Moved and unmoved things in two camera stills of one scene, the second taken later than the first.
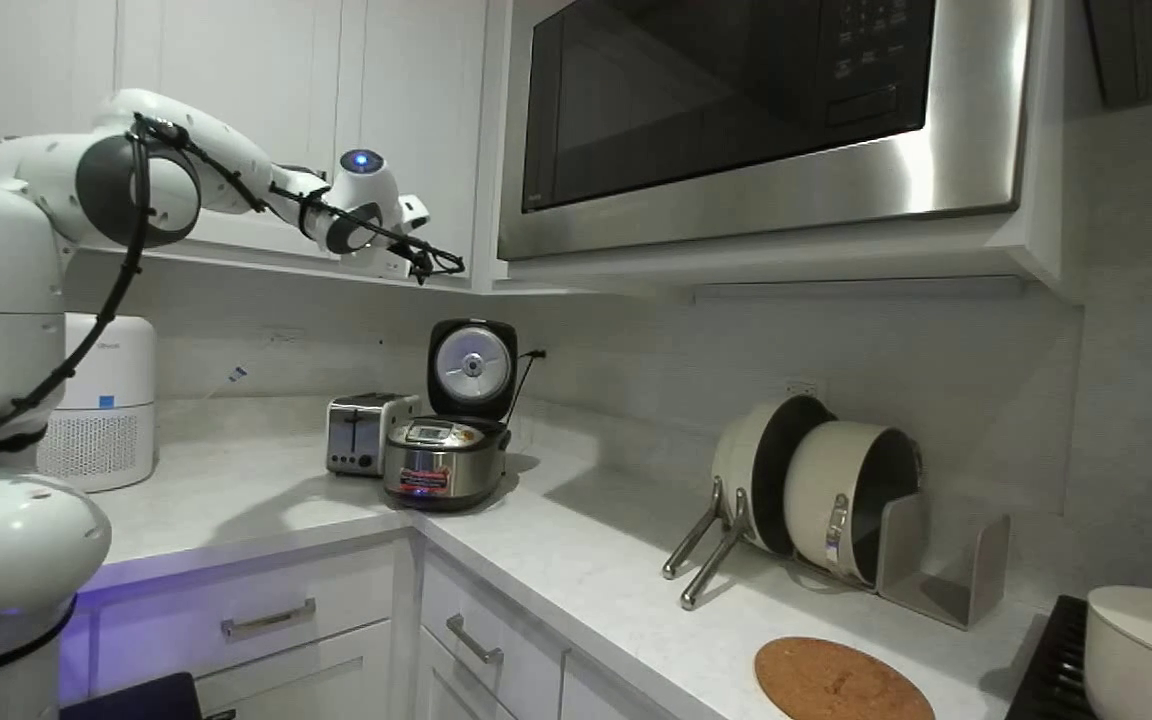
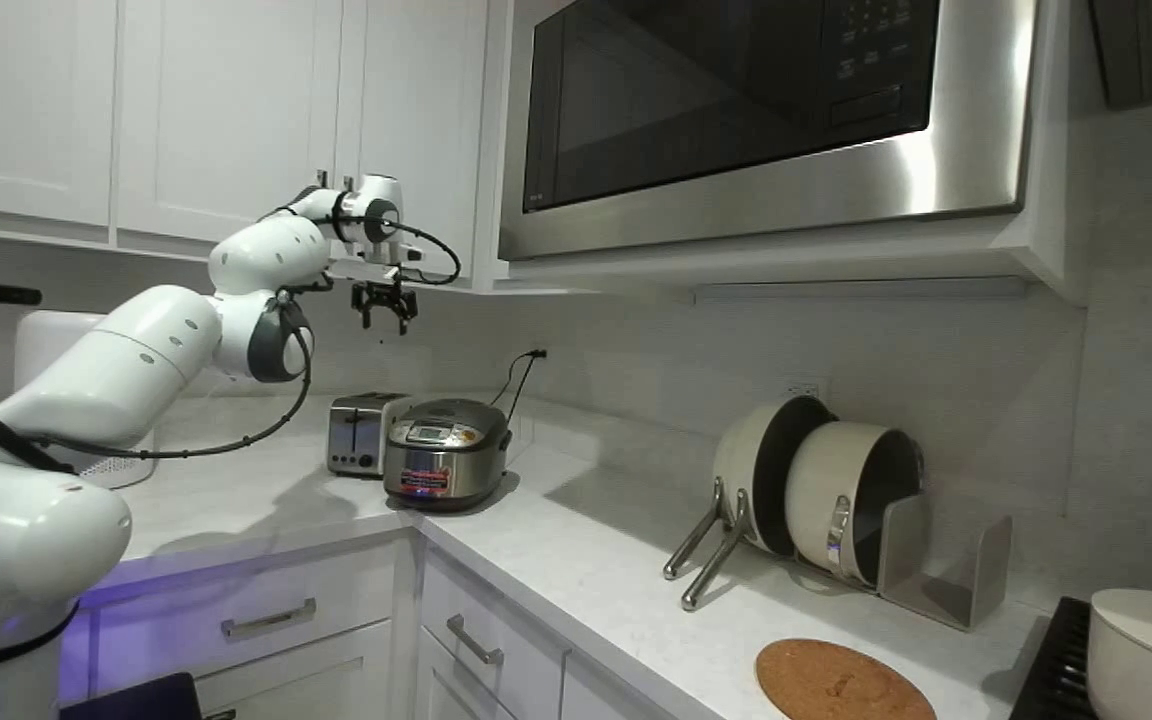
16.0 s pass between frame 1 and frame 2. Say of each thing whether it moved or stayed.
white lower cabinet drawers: stayed
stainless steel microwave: stayed
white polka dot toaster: stayed
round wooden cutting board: stayed
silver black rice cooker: moved
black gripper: moved
